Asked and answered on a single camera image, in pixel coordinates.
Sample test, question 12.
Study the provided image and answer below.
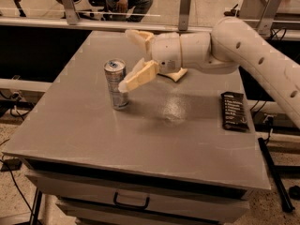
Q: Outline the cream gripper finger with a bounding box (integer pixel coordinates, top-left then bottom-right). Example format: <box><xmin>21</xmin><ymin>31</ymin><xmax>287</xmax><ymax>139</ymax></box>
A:
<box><xmin>118</xmin><ymin>58</ymin><xmax>159</xmax><ymax>93</ymax></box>
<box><xmin>125</xmin><ymin>30</ymin><xmax>155</xmax><ymax>53</ymax></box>

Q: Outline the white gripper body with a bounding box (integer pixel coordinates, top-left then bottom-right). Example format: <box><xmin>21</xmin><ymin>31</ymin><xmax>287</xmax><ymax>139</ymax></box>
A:
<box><xmin>151</xmin><ymin>32</ymin><xmax>211</xmax><ymax>74</ymax></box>

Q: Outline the silver blue redbull can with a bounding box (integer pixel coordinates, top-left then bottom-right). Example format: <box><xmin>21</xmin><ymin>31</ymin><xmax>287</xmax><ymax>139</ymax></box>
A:
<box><xmin>104</xmin><ymin>58</ymin><xmax>128</xmax><ymax>110</ymax></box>

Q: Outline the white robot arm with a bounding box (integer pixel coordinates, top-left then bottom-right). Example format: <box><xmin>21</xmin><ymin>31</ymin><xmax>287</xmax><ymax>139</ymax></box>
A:
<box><xmin>118</xmin><ymin>17</ymin><xmax>300</xmax><ymax>127</ymax></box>

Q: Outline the yellow sponge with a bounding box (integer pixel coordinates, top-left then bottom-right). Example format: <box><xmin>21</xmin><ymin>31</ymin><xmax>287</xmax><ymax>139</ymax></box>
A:
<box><xmin>158</xmin><ymin>67</ymin><xmax>188</xmax><ymax>83</ymax></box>

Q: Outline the black snack bar wrapper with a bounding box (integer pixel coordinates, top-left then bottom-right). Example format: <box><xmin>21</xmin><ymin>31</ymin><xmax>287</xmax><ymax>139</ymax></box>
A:
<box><xmin>221</xmin><ymin>92</ymin><xmax>249</xmax><ymax>131</ymax></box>

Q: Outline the black table leg bar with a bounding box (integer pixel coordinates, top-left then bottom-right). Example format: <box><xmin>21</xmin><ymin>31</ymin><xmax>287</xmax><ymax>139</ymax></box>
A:
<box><xmin>258</xmin><ymin>138</ymin><xmax>294</xmax><ymax>213</ymax></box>

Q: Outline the middle metal bracket post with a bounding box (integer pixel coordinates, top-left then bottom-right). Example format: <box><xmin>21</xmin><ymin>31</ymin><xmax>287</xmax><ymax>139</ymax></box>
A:
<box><xmin>178</xmin><ymin>0</ymin><xmax>191</xmax><ymax>31</ymax></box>

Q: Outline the metal bracket post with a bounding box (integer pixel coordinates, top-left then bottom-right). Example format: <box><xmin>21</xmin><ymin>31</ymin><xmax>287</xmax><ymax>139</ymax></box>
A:
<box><xmin>62</xmin><ymin>0</ymin><xmax>79</xmax><ymax>25</ymax></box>
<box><xmin>178</xmin><ymin>0</ymin><xmax>191</xmax><ymax>31</ymax></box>
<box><xmin>257</xmin><ymin>0</ymin><xmax>282</xmax><ymax>37</ymax></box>

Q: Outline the left metal bracket post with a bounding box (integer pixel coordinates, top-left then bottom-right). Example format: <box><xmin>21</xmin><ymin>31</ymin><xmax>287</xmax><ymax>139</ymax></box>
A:
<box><xmin>62</xmin><ymin>0</ymin><xmax>79</xmax><ymax>25</ymax></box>

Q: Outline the right metal bracket post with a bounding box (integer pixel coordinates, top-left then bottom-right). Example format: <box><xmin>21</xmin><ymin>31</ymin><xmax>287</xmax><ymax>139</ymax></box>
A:
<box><xmin>257</xmin><ymin>0</ymin><xmax>282</xmax><ymax>37</ymax></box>

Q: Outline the metal guard rail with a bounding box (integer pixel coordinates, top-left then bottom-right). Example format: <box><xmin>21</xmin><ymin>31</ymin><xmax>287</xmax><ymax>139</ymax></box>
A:
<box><xmin>0</xmin><ymin>16</ymin><xmax>300</xmax><ymax>42</ymax></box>

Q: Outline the grey drawer with black handle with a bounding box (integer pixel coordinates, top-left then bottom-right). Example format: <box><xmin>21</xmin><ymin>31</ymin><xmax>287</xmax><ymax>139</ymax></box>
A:
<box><xmin>26</xmin><ymin>170</ymin><xmax>249</xmax><ymax>225</ymax></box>

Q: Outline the black floor cable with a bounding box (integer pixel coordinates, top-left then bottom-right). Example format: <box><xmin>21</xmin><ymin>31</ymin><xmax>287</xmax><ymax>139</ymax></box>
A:
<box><xmin>0</xmin><ymin>138</ymin><xmax>36</xmax><ymax>218</ymax></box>

